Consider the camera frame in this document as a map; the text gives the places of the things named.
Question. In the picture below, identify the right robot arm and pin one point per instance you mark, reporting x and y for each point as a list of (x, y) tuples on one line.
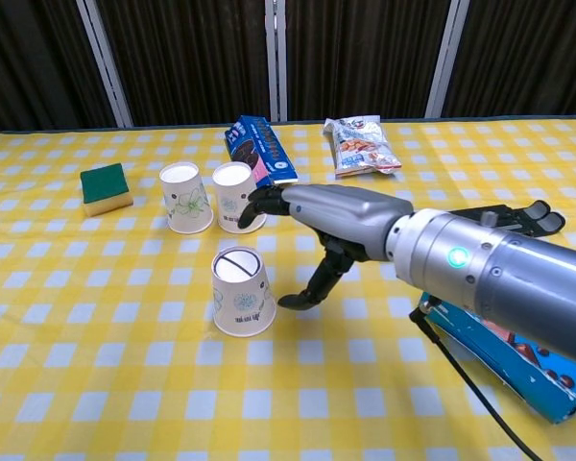
[(509, 269)]

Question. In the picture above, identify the yellow checkered tablecloth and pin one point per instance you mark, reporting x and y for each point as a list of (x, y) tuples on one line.
[(125, 360)]

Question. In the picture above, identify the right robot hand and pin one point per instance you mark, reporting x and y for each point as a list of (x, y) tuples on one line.
[(345, 211)]

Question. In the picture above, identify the black folding stand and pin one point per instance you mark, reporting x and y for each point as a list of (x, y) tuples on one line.
[(542, 216)]

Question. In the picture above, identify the white snack bag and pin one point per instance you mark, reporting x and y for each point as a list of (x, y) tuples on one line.
[(360, 146)]

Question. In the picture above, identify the white paper cup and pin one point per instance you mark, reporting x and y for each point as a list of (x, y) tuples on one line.
[(186, 204), (242, 302), (229, 197)]

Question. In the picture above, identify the green and yellow sponge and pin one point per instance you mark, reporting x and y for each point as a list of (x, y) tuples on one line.
[(105, 189)]

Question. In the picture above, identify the dark corrugated partition panel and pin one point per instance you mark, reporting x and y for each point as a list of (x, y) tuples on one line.
[(29, 62), (533, 57), (192, 57), (365, 57)]

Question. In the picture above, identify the teal chocolate chip cookie box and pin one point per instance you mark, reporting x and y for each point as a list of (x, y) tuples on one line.
[(533, 379)]

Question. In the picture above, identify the dark blue sandwich cookie box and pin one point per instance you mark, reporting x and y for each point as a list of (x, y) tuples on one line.
[(266, 144)]

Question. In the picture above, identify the grey partition frame post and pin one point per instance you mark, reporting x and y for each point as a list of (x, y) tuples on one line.
[(444, 62), (103, 67), (276, 57)]

